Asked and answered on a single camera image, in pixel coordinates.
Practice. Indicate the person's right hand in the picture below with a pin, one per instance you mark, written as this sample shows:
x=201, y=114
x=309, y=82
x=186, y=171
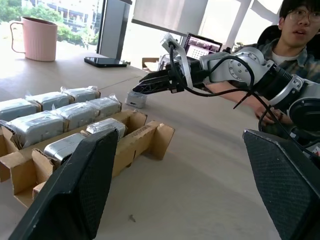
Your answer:
x=275, y=119

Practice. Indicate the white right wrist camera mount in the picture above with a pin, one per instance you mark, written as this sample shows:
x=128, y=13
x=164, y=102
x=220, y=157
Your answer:
x=183, y=60

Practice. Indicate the pink ribbed pitcher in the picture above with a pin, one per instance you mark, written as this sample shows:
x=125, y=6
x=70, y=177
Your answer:
x=40, y=40

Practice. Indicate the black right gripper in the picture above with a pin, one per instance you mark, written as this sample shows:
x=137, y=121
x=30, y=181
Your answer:
x=178, y=80

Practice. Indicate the person in plaid shirt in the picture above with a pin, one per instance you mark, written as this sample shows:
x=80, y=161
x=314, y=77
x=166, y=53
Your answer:
x=300, y=20

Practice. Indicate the open laptop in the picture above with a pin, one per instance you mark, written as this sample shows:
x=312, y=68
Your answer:
x=200, y=48

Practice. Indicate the cardboard divider tray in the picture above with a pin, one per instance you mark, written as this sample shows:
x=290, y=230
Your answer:
x=142, y=142

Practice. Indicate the brown cardboard box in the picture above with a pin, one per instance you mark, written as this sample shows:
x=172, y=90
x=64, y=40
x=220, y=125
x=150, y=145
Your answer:
x=150, y=63

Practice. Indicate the black office chair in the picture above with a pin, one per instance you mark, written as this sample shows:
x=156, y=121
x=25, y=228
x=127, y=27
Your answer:
x=268, y=35

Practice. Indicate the white roller blind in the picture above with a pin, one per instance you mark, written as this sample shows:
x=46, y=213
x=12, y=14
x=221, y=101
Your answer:
x=170, y=15

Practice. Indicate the black smartphone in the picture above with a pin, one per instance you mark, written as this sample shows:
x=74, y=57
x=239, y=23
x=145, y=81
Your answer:
x=105, y=61

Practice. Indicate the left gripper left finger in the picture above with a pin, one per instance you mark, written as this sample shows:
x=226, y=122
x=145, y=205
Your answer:
x=75, y=190

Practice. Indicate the plastic-wrapped silver camera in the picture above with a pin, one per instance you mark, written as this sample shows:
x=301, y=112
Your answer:
x=15, y=110
x=37, y=127
x=53, y=100
x=107, y=126
x=62, y=147
x=136, y=100
x=81, y=93
x=106, y=106
x=76, y=113

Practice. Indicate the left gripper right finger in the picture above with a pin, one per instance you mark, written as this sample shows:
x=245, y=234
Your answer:
x=287, y=195

